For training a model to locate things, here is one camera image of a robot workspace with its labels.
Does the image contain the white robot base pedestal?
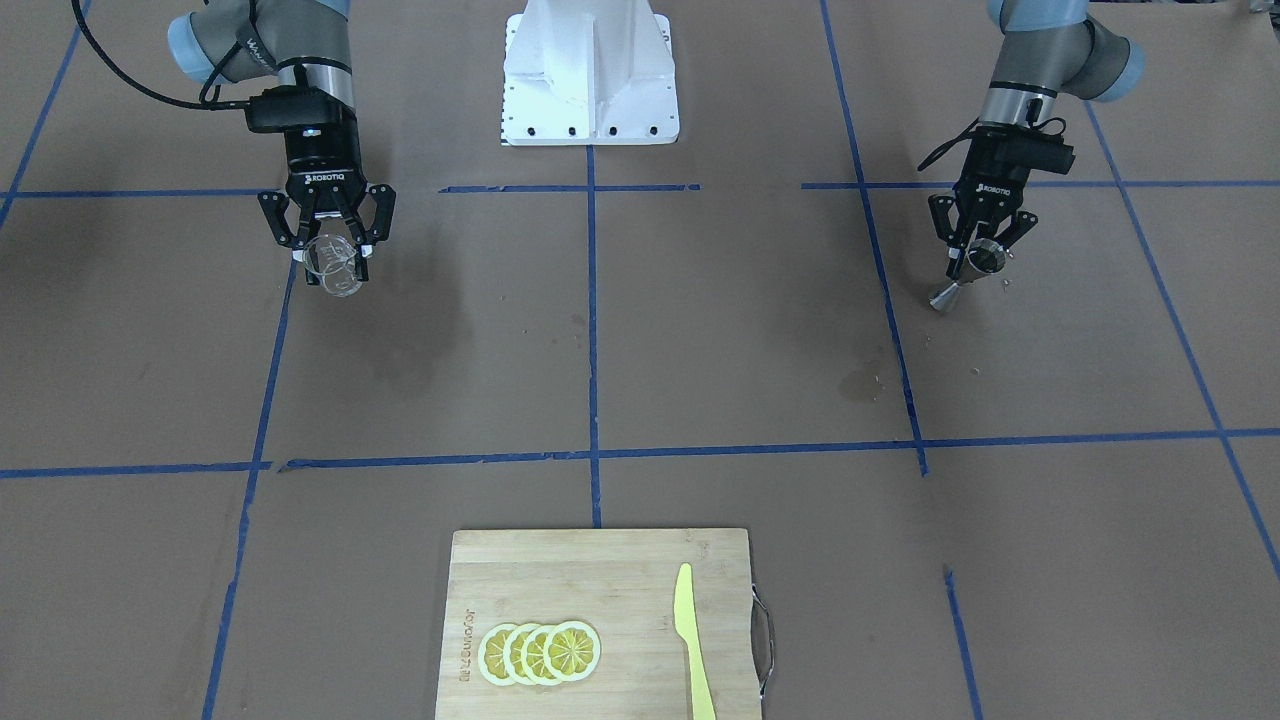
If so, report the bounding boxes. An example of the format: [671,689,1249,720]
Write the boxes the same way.
[500,1,681,147]

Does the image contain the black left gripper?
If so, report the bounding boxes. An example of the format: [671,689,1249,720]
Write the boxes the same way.
[928,126,1039,281]

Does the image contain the yellow plastic knife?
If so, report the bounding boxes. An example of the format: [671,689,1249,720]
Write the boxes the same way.
[673,562,717,719]

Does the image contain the bamboo cutting board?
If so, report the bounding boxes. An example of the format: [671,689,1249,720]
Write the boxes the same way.
[435,528,767,719]

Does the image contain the lemon slice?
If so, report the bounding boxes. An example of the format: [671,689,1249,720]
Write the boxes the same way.
[502,623,540,685]
[518,625,561,687]
[479,623,516,687]
[543,620,602,682]

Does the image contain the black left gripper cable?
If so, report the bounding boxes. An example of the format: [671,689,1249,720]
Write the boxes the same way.
[916,118,986,173]

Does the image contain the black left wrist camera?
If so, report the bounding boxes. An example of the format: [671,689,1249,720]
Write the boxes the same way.
[1004,128,1076,176]

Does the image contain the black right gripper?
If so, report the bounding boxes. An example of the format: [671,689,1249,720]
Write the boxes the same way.
[257,126,397,282]

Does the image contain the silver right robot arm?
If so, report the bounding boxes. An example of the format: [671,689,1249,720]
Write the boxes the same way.
[70,1,396,297]

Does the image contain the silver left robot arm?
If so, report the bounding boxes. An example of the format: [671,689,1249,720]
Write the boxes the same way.
[918,1,1146,288]

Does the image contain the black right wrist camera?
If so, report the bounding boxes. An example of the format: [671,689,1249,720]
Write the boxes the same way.
[244,85,346,135]

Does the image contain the steel double jigger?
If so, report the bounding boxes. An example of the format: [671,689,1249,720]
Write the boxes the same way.
[929,238,1009,313]

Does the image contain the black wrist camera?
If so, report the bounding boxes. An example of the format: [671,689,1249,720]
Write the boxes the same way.
[1004,128,1076,176]
[244,85,346,135]

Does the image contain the clear glass cup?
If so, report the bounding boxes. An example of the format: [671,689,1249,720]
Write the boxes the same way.
[294,234,364,297]

